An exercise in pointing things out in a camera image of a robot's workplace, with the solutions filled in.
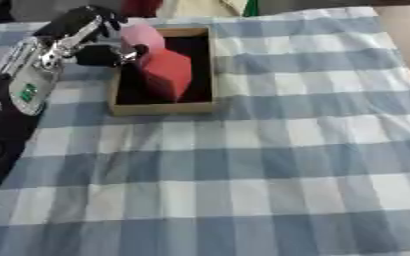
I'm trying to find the pink polyhedron block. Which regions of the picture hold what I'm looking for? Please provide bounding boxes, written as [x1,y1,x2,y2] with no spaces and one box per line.
[119,23,169,58]

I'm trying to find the tan cardboard box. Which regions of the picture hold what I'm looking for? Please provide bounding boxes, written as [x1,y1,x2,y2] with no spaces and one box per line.
[107,26,219,117]

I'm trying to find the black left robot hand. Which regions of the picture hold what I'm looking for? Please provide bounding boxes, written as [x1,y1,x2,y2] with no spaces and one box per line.
[31,4,151,68]

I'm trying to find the red polyhedron block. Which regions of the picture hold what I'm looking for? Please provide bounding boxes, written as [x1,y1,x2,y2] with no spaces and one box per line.
[135,47,195,103]

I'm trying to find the person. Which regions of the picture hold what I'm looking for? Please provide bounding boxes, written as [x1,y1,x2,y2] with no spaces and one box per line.
[119,0,261,19]

